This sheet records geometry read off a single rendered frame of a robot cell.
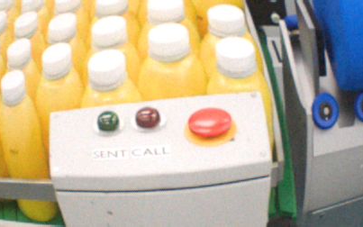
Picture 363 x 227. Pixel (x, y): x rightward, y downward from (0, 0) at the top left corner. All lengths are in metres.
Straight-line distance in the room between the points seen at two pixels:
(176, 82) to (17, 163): 0.21
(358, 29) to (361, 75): 0.08
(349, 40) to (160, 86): 0.23
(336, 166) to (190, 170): 0.36
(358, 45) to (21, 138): 0.42
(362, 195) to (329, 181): 0.08
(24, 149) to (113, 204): 0.19
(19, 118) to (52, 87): 0.06
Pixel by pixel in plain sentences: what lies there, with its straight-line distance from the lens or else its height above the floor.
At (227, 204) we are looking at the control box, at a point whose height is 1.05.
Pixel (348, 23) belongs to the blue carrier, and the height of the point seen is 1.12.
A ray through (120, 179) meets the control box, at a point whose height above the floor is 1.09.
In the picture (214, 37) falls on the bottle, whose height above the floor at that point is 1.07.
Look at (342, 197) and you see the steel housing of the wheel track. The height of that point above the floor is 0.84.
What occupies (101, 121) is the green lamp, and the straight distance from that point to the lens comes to 0.98.
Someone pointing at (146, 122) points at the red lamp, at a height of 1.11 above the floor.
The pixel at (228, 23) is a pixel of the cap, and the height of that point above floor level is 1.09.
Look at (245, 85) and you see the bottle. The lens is 1.08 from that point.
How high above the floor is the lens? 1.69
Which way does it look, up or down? 37 degrees down
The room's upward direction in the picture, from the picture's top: 5 degrees counter-clockwise
